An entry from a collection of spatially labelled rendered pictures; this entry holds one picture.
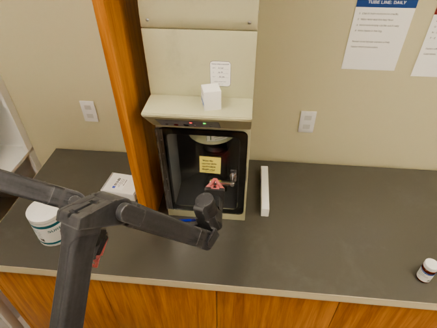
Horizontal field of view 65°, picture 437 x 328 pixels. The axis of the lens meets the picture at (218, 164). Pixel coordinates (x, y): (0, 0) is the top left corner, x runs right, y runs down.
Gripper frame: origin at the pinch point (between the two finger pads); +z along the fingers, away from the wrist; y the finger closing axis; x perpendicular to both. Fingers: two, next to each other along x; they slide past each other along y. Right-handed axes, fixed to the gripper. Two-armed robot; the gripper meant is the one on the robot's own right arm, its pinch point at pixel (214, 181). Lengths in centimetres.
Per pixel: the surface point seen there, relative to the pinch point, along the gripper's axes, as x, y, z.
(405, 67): -73, 29, 43
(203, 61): 6.0, 41.7, 6.4
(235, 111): -3.9, 31.4, -2.7
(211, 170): 1.4, 1.7, 4.2
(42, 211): 63, -16, -5
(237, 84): -4.4, 35.8, 5.5
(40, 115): 88, -16, 55
